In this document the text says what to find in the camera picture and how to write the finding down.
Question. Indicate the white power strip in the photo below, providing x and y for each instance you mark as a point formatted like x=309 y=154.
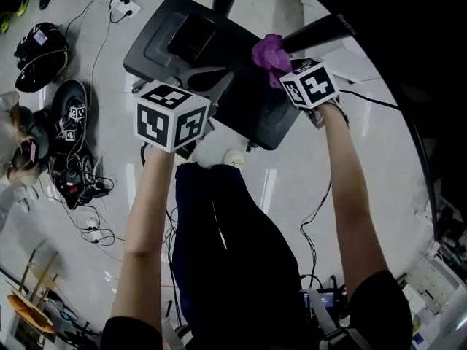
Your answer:
x=94 y=228
x=126 y=7

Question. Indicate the purple cloth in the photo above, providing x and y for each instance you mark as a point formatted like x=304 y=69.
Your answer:
x=271 y=55

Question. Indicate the person's right white shoe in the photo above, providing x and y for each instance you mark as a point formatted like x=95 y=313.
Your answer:
x=234 y=158

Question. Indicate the black open dome case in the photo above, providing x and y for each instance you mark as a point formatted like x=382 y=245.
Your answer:
x=69 y=93

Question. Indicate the person's left forearm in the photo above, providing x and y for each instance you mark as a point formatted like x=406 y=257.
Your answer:
x=146 y=213

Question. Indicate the wooden stool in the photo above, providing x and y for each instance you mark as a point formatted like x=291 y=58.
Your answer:
x=36 y=294

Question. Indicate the person's legs in dark trousers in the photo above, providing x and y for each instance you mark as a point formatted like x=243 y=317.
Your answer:
x=233 y=268

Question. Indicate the cluttered white shelf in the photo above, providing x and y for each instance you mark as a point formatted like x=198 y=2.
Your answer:
x=434 y=286

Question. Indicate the dark translucent box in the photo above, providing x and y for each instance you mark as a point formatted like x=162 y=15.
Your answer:
x=191 y=36

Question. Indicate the person's right forearm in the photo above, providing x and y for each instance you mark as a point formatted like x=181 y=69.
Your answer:
x=350 y=195

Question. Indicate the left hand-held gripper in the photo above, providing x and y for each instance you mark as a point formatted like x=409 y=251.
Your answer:
x=168 y=119

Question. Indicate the black dome backpack with screen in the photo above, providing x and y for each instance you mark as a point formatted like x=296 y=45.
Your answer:
x=40 y=60

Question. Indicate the idle hand-held gripper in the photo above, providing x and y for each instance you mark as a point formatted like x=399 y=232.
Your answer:
x=77 y=112
x=69 y=135

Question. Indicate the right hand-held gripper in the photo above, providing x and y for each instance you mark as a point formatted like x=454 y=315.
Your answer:
x=310 y=86

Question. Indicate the black device with screen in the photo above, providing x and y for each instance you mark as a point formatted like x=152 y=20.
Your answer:
x=326 y=299

